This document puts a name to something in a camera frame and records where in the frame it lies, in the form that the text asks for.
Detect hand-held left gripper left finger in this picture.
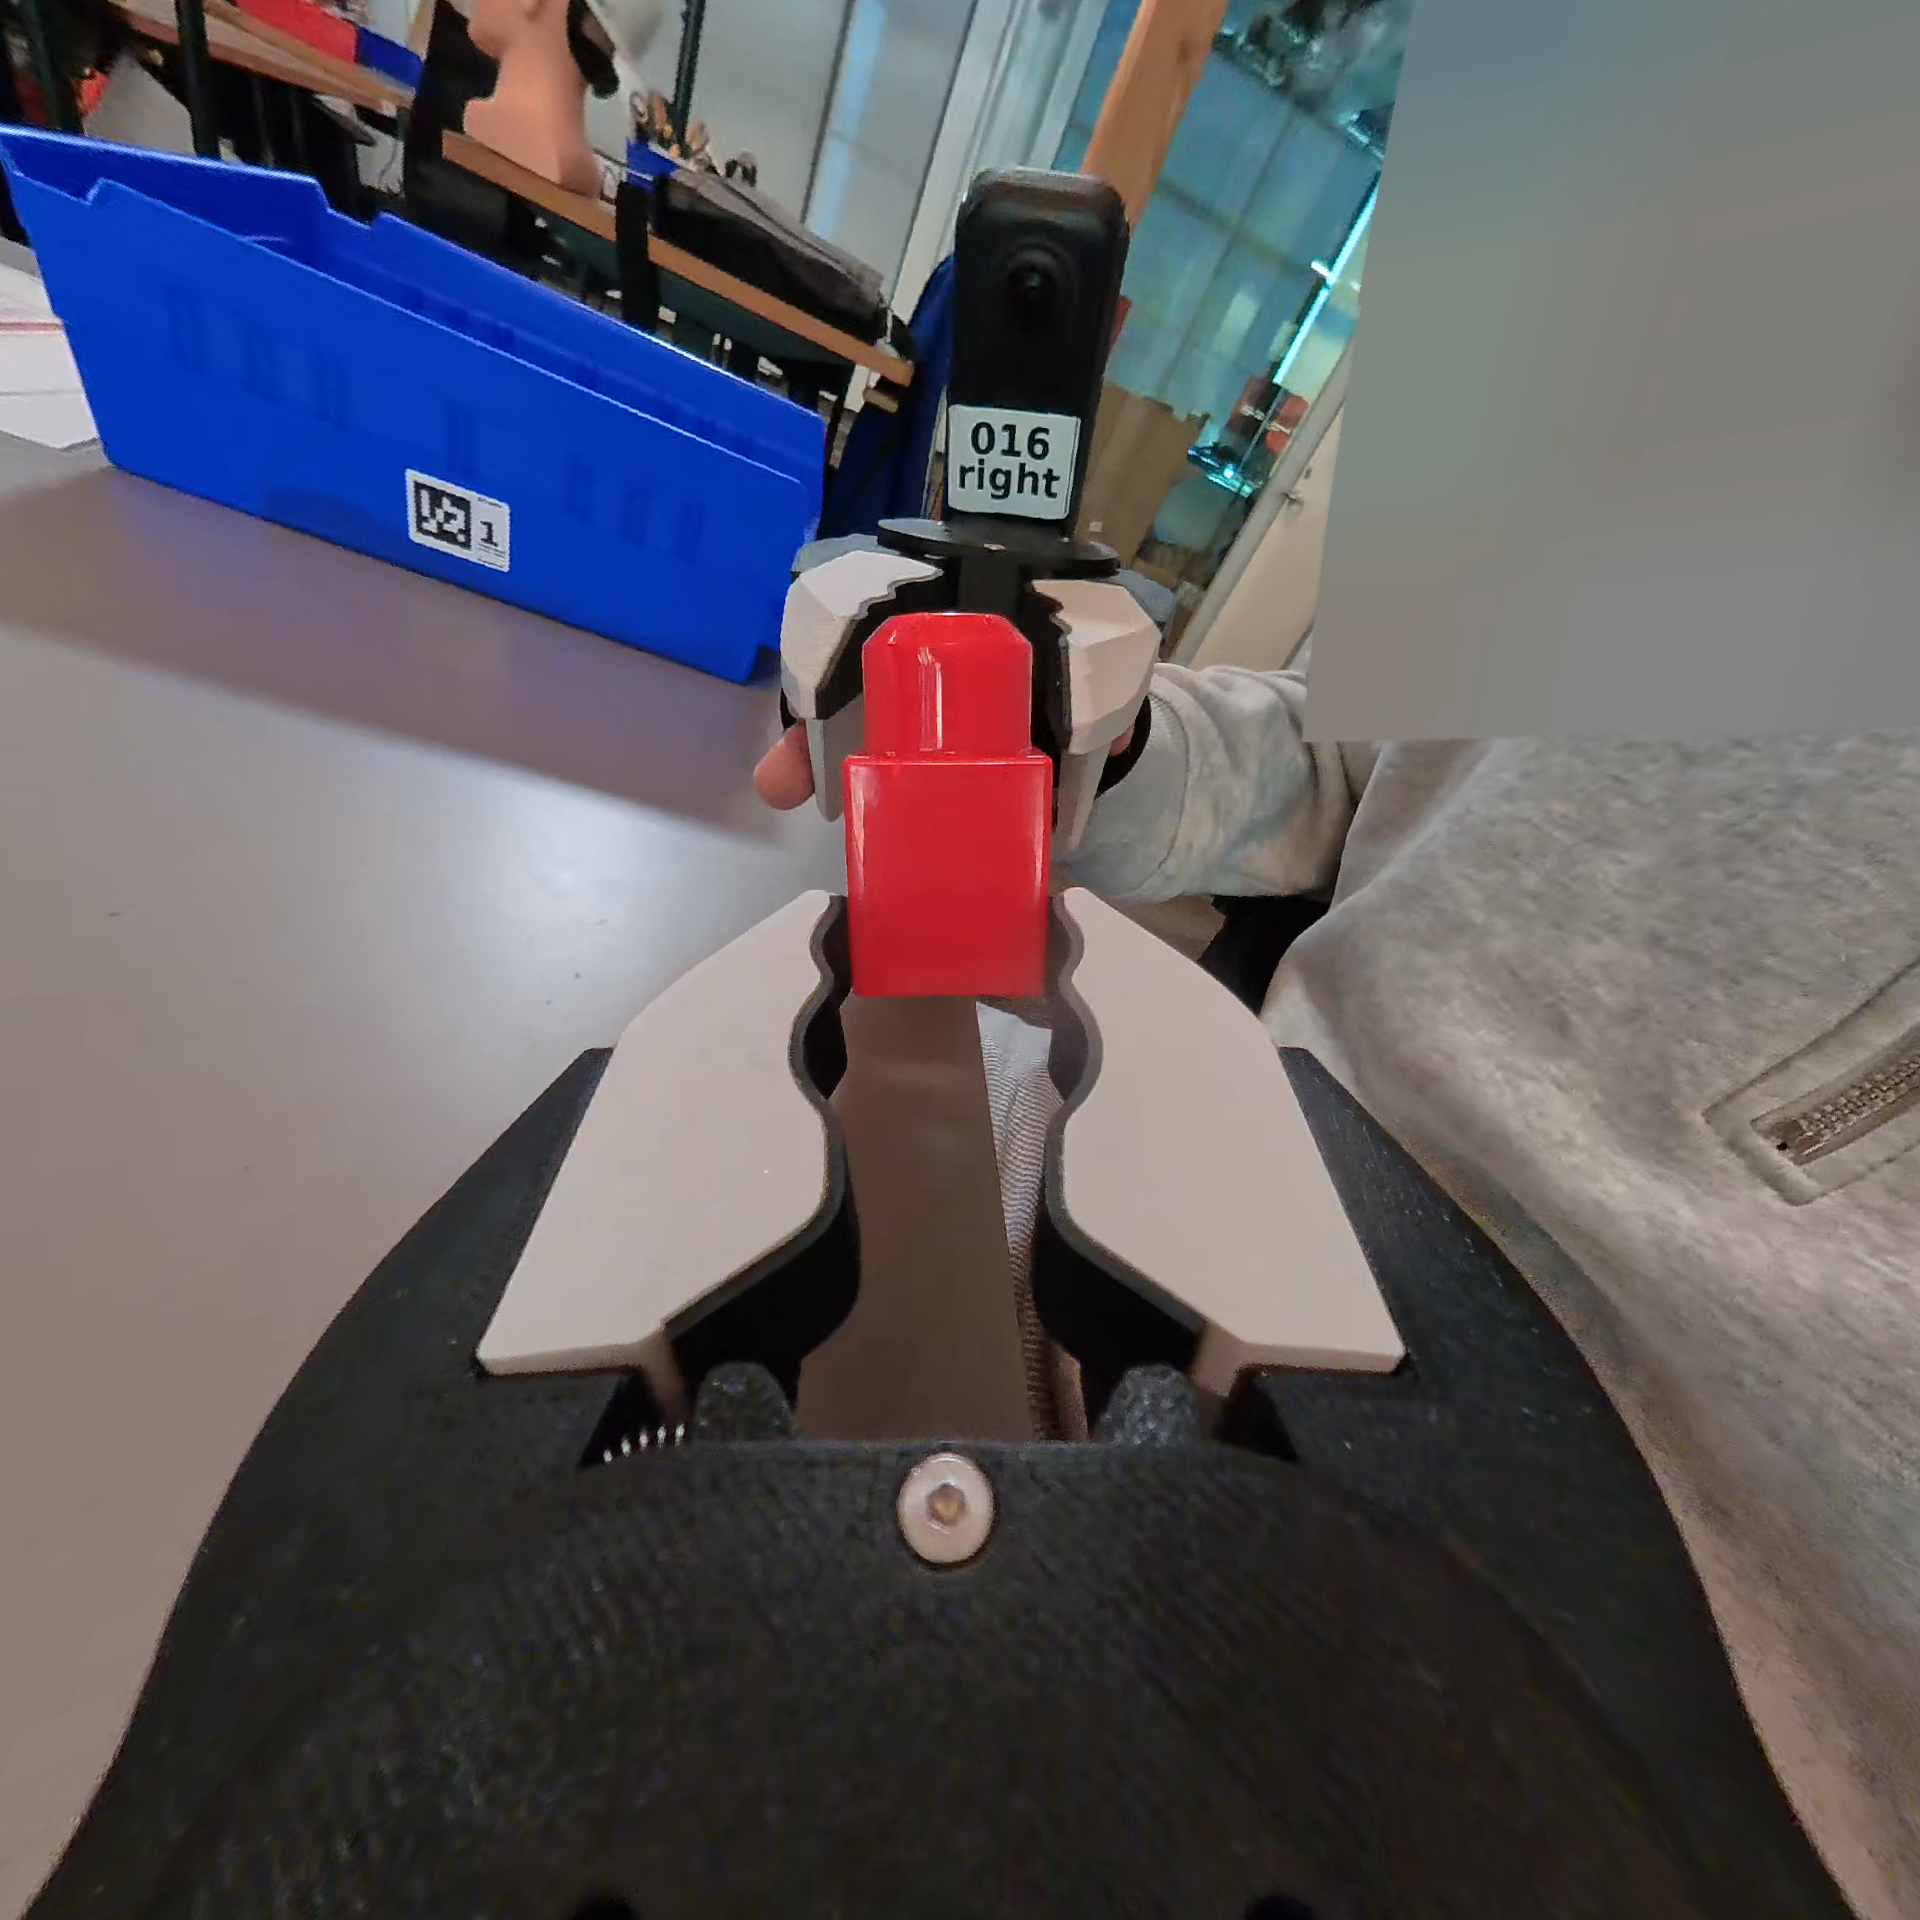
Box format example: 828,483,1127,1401
480,888,865,1419

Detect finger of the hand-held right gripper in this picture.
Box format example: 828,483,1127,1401
1030,578,1168,851
780,550,940,819

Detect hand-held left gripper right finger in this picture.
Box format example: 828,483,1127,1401
1039,888,1407,1430

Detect red toy block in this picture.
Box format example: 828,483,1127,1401
841,611,1053,1001

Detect blue plastic bin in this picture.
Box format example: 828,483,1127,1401
0,123,828,687

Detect person's right forearm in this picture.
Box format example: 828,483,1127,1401
1057,664,1350,905

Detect blue cloth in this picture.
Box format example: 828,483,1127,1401
823,253,962,541

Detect cardboard box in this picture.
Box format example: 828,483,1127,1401
1081,383,1211,568

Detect wooden table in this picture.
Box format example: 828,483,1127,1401
405,127,922,452
128,0,423,165

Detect black bag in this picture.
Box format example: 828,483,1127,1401
662,162,892,341

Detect pink mannequin bust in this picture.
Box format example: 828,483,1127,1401
461,0,625,196

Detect paper sheets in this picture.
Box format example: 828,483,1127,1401
0,272,105,452

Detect wooden post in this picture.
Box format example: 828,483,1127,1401
1079,0,1233,230

